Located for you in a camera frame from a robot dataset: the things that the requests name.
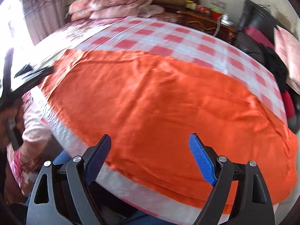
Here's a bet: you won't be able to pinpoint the orange pants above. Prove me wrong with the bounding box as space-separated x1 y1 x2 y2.
41 50 297 208

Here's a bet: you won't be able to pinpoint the black clothing pile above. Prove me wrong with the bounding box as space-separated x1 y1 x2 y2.
264 47 288 92

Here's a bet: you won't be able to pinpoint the person's left hand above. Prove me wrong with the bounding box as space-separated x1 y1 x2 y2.
1 100 24 152

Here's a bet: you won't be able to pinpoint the floral bed sheet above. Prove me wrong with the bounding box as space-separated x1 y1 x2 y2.
8 19 115 197

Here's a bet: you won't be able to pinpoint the pink curtain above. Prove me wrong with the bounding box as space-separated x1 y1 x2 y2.
21 0 65 45

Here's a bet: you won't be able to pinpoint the red garment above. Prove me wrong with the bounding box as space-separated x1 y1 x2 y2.
281 90 295 120

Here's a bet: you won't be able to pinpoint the pink checkered plastic sheet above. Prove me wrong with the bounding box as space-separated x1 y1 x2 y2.
33 17 287 224

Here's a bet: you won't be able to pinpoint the magenta cloth on armchair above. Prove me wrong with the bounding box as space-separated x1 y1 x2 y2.
244 27 275 49

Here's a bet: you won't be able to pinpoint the carved wooden nightstand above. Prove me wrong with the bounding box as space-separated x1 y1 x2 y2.
163 5 237 44

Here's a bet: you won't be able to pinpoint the black leather armchair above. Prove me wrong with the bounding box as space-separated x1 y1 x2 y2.
233 0 299 133

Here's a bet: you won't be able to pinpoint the pink floral pillow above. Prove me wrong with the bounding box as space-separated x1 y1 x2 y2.
274 26 300 94

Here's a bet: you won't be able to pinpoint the red mug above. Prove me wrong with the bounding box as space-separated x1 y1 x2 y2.
211 10 223 21

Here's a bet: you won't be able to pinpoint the folded floral quilt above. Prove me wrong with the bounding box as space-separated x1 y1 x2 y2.
67 0 165 21

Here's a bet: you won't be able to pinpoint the white cable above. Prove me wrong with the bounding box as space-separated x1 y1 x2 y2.
214 18 222 37

